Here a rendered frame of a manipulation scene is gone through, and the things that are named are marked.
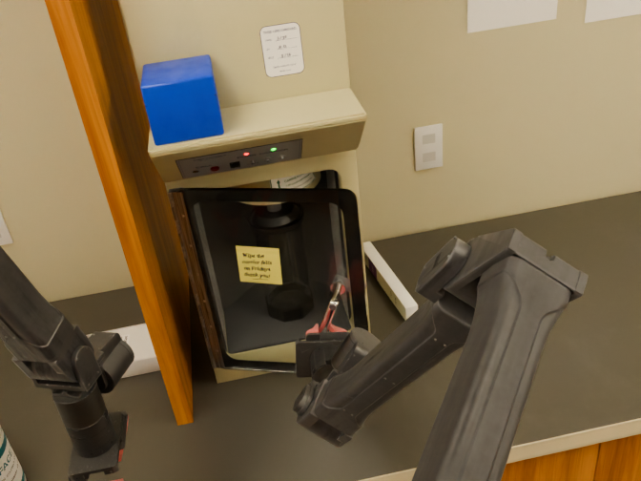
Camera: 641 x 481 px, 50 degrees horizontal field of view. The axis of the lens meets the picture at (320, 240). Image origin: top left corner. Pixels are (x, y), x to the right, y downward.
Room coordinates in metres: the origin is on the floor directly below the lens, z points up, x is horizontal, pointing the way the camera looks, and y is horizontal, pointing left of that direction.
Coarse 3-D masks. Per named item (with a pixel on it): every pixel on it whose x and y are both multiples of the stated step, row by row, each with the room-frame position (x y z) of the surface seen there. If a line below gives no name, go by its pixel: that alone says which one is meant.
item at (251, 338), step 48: (192, 192) 1.00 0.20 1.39; (240, 192) 0.98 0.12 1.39; (288, 192) 0.96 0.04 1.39; (336, 192) 0.94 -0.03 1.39; (240, 240) 0.98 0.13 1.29; (288, 240) 0.96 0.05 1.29; (336, 240) 0.94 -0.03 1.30; (240, 288) 0.99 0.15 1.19; (288, 288) 0.96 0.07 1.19; (240, 336) 0.99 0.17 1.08; (288, 336) 0.97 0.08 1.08
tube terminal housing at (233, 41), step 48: (144, 0) 1.02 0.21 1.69; (192, 0) 1.03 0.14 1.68; (240, 0) 1.04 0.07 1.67; (288, 0) 1.05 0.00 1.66; (336, 0) 1.05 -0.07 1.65; (144, 48) 1.02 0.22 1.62; (192, 48) 1.03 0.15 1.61; (240, 48) 1.04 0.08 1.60; (336, 48) 1.05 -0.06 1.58; (240, 96) 1.04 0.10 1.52; (288, 96) 1.04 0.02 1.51
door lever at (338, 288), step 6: (336, 282) 0.94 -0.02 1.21; (330, 288) 0.94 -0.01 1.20; (336, 288) 0.93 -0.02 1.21; (342, 288) 0.94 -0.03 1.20; (336, 294) 0.92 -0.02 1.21; (330, 300) 0.90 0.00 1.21; (336, 300) 0.90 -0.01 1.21; (330, 306) 0.89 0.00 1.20; (336, 306) 0.89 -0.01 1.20; (330, 312) 0.89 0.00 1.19; (324, 318) 0.90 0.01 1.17; (330, 318) 0.89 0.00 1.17; (324, 324) 0.90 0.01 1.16; (324, 330) 0.90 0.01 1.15
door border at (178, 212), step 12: (180, 192) 1.00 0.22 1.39; (180, 204) 1.00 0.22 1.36; (180, 216) 1.01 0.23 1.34; (180, 228) 1.01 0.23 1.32; (180, 240) 1.00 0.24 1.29; (192, 240) 1.00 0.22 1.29; (192, 252) 1.00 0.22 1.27; (192, 264) 1.01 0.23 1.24; (192, 288) 1.01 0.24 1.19; (204, 288) 1.00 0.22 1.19; (204, 300) 1.00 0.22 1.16; (204, 312) 1.01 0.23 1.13; (204, 336) 1.00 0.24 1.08; (216, 336) 1.00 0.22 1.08; (216, 348) 1.00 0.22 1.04; (216, 360) 1.01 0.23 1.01
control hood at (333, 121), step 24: (312, 96) 1.03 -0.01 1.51; (336, 96) 1.02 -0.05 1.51; (240, 120) 0.97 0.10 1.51; (264, 120) 0.96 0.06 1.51; (288, 120) 0.95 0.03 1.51; (312, 120) 0.94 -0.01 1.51; (336, 120) 0.94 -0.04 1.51; (360, 120) 0.94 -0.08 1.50; (168, 144) 0.92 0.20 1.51; (192, 144) 0.91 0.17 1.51; (216, 144) 0.92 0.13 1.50; (240, 144) 0.93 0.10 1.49; (264, 144) 0.94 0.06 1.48; (312, 144) 0.98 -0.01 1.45; (336, 144) 1.00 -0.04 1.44; (168, 168) 0.95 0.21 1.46
